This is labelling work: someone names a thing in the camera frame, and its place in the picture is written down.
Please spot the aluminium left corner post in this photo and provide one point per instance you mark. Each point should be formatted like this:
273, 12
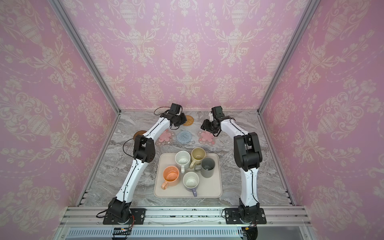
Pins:
74, 35

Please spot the beige silicone tray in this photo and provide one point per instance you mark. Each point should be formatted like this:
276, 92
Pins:
207, 188

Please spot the aluminium right corner post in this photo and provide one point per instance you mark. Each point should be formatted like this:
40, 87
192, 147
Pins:
296, 37

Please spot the grey ceramic mug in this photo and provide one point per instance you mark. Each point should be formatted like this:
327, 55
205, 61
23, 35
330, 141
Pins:
206, 168

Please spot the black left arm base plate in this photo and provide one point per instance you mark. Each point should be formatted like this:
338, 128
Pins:
135, 216

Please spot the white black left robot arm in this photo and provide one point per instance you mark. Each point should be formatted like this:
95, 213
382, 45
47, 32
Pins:
144, 152

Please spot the aluminium front frame rail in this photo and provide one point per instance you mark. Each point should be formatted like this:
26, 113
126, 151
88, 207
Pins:
187, 223

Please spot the orange ceramic mug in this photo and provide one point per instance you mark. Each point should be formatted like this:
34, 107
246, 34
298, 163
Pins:
171, 177

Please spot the woven rattan round coaster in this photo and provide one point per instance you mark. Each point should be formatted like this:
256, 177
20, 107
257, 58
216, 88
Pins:
190, 120

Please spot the brown wooden round coaster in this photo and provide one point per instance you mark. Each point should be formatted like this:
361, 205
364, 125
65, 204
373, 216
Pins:
139, 133

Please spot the blue round woven coaster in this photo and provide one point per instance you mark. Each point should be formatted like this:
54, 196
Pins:
184, 137

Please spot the aluminium corner post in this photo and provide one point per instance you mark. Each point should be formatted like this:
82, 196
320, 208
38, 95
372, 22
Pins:
296, 37
74, 35

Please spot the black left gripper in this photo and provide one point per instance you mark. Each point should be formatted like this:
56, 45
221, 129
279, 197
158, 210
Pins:
183, 120

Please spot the yellow beige ceramic mug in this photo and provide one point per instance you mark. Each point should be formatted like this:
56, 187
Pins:
197, 155

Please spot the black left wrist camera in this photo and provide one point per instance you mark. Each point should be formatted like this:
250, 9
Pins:
175, 109

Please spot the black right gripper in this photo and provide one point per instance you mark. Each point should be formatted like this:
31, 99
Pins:
207, 125

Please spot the white ceramic mug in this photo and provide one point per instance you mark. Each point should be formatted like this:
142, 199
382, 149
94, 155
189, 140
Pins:
183, 161

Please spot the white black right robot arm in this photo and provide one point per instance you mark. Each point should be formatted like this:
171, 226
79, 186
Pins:
247, 156

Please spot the pink flower silicone coaster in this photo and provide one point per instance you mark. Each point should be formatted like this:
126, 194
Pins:
166, 138

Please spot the white mug purple handle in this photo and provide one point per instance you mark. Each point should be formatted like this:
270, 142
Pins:
191, 181

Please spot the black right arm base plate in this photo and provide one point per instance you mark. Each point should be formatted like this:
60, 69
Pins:
232, 216

